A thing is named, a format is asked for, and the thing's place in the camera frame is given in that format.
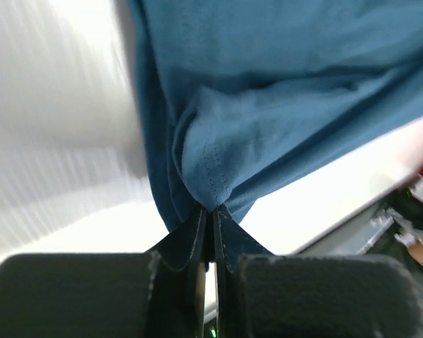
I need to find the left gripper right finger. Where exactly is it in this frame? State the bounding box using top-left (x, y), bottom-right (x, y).
top-left (212, 208), bottom-right (423, 338)

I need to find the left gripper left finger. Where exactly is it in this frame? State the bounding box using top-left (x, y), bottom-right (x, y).
top-left (0, 208), bottom-right (207, 337)

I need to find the blue t shirt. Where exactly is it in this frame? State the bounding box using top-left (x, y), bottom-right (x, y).
top-left (126, 0), bottom-right (423, 233)

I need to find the aluminium front rail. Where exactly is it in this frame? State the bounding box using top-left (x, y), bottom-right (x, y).
top-left (295, 191), bottom-right (399, 256)

